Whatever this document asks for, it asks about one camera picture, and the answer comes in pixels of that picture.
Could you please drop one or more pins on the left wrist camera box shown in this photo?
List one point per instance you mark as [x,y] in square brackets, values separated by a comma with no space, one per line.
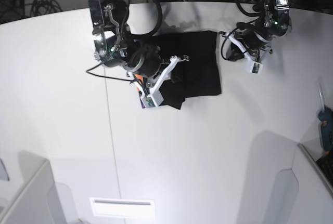
[253,67]

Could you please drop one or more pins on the right white partition panel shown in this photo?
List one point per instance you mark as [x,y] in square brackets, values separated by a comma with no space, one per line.
[301,194]

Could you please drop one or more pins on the blue glue gun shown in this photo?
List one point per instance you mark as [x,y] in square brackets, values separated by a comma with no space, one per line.
[325,118]

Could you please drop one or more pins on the black keyboard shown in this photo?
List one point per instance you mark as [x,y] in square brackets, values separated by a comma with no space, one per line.
[326,166]

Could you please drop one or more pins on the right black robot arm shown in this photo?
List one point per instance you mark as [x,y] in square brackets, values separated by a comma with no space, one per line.
[117,46]

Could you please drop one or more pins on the clear glue stick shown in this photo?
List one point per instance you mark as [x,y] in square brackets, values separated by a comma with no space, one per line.
[321,97]

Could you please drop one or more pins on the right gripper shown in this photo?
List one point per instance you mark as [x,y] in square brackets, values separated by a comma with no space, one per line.
[146,62]

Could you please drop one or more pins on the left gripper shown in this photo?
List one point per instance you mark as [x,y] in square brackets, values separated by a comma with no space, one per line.
[243,44]

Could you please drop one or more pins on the left white partition panel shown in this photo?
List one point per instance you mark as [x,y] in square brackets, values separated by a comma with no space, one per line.
[36,201]

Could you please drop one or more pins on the white partition panel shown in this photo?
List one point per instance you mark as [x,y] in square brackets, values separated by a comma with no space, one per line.
[36,201]
[301,194]

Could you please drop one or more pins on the black T-shirt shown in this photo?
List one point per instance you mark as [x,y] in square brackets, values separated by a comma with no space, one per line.
[194,78]

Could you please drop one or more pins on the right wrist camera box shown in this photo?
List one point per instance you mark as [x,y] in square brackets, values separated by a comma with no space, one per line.
[152,100]

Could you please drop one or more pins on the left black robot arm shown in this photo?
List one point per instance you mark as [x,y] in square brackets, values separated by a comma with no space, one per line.
[269,16]

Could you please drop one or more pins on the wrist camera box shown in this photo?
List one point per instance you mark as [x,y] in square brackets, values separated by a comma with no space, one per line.
[152,100]
[253,67]

